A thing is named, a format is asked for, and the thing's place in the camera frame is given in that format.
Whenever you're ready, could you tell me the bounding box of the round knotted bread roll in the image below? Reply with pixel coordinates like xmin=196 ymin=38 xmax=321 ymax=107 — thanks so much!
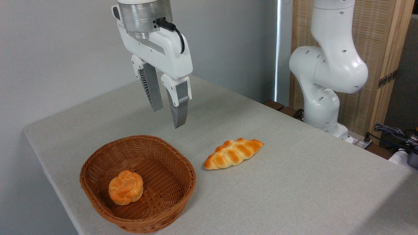
xmin=108 ymin=170 xmax=144 ymax=206

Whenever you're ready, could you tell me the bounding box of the white cloth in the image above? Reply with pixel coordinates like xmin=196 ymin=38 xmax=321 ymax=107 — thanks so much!
xmin=388 ymin=148 xmax=418 ymax=172

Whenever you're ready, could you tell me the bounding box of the dark wooden base platform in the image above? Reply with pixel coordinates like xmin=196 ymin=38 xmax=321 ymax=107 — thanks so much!
xmin=263 ymin=100 xmax=395 ymax=160

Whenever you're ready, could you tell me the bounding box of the metal screen hinge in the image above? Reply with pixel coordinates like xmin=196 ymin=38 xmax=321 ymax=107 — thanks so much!
xmin=378 ymin=69 xmax=398 ymax=88

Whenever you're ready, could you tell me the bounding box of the long braided bread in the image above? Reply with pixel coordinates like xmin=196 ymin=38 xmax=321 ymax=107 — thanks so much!
xmin=204 ymin=138 xmax=264 ymax=170

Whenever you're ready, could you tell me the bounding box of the brown wicker basket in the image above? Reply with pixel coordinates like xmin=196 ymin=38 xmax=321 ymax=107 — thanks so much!
xmin=80 ymin=135 xmax=197 ymax=233

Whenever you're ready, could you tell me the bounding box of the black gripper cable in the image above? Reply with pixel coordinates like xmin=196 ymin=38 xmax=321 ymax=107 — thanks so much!
xmin=156 ymin=19 xmax=185 ymax=54

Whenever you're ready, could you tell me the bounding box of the dark cable bundle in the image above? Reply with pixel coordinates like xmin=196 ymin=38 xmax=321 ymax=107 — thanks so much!
xmin=364 ymin=123 xmax=418 ymax=151

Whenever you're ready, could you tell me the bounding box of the grey fabric tablecloth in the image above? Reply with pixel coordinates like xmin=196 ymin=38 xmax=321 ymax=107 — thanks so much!
xmin=23 ymin=74 xmax=418 ymax=235

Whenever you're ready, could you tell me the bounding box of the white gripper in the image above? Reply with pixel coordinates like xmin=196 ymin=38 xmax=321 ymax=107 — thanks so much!
xmin=112 ymin=5 xmax=193 ymax=129

